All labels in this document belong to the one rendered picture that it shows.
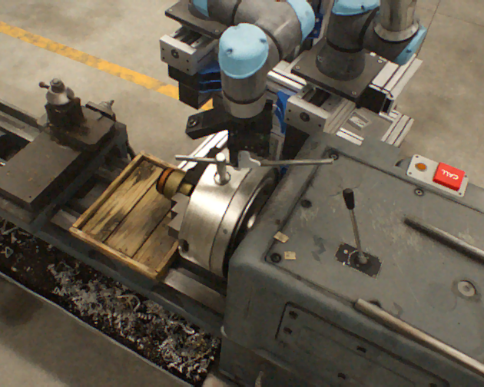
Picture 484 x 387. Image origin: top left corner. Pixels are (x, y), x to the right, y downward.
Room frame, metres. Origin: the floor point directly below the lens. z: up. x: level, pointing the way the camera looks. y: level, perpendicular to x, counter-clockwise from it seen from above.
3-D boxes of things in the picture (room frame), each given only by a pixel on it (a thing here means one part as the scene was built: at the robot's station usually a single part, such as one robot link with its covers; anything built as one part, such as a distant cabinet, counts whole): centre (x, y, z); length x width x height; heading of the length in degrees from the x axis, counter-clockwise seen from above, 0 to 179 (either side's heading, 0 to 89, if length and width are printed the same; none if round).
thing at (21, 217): (1.01, 0.61, 0.90); 0.47 x 0.30 x 0.06; 156
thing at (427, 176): (0.76, -0.46, 1.23); 0.13 x 0.08 x 0.05; 66
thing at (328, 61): (1.26, -0.28, 1.21); 0.15 x 0.15 x 0.10
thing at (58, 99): (1.05, 0.53, 1.13); 0.08 x 0.08 x 0.03
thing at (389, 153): (0.82, -0.33, 1.24); 0.09 x 0.08 x 0.03; 66
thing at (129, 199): (0.84, 0.26, 0.89); 0.36 x 0.30 x 0.04; 156
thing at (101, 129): (1.04, 0.51, 0.99); 0.20 x 0.10 x 0.05; 66
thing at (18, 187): (1.00, 0.56, 0.95); 0.43 x 0.17 x 0.05; 156
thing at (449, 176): (0.75, -0.48, 1.26); 0.06 x 0.06 x 0.02; 66
